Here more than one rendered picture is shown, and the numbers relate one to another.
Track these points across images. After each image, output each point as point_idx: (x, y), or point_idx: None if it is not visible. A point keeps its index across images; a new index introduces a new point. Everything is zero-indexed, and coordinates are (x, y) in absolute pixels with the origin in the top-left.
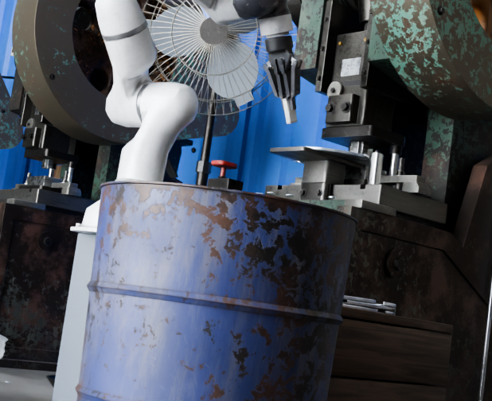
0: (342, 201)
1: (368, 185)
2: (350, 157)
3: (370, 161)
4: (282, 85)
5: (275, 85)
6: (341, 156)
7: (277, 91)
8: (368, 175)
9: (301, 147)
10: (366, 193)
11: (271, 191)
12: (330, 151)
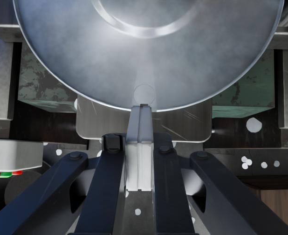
0: (261, 107)
1: (279, 35)
2: (247, 6)
3: None
4: (121, 222)
5: (63, 224)
6: (228, 18)
7: (83, 203)
8: (280, 17)
9: (200, 142)
10: (271, 41)
11: (11, 31)
12: (240, 73)
